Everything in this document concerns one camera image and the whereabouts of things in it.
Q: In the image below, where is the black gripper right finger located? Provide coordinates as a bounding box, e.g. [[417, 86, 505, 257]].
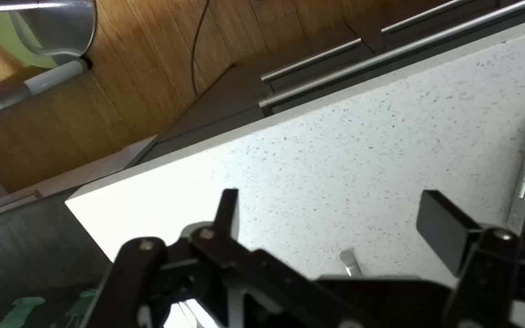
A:
[[415, 190, 481, 276]]

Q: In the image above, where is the round white table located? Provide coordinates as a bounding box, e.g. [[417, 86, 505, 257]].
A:
[[0, 0, 98, 112]]

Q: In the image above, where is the black cable on floor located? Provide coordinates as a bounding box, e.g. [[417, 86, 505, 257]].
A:
[[189, 0, 213, 99]]

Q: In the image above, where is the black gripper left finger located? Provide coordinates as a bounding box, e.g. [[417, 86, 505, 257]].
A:
[[213, 188, 239, 239]]

